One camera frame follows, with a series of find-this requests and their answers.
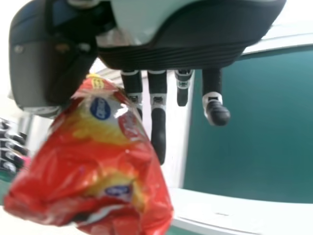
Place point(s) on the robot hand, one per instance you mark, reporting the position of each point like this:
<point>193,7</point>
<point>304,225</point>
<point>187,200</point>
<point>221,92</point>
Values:
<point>183,29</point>

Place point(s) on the red biscuit packet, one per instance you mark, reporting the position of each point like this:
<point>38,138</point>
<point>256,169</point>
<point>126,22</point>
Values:
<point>85,159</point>

